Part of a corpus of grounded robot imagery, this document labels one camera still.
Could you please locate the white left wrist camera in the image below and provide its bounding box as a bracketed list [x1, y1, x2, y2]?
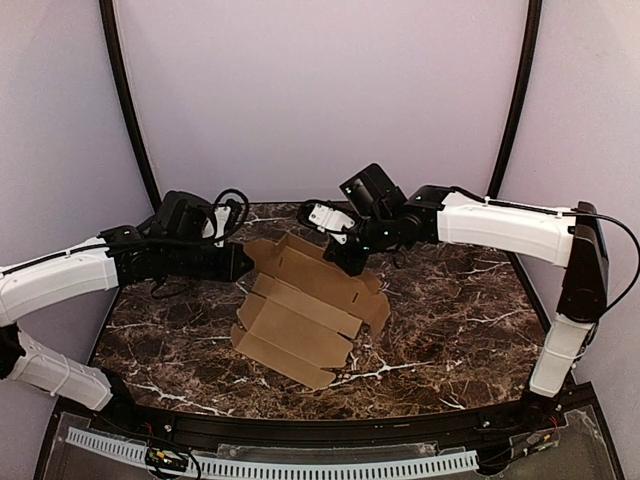
[204, 200, 241, 248]

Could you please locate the black right frame post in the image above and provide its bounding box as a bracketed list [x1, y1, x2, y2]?
[487, 0, 543, 198]

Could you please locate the black front table rail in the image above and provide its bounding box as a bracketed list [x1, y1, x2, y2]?
[89, 389, 596, 454]

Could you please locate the small green circuit board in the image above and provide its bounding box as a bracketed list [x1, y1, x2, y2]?
[144, 448, 189, 472]

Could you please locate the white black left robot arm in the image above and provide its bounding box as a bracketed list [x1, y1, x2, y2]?
[1, 188, 254, 412]

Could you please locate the right small circuit board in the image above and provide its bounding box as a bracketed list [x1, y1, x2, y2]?
[521, 432, 561, 457]

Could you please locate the white slotted cable duct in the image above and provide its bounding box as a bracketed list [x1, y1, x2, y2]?
[58, 426, 479, 479]

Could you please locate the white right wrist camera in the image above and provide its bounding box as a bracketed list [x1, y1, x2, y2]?
[302, 201, 356, 245]

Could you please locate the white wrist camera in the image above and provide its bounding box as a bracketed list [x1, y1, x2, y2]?
[204, 200, 241, 248]
[302, 201, 356, 245]

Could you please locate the brown cardboard box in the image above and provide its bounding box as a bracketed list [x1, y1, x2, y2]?
[231, 234, 390, 389]

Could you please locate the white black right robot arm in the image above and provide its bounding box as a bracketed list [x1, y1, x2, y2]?
[306, 163, 608, 398]

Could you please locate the black frame post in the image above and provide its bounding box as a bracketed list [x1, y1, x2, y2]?
[487, 0, 543, 198]
[98, 0, 161, 211]

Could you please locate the black left frame post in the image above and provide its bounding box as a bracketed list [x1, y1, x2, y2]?
[98, 0, 161, 211]

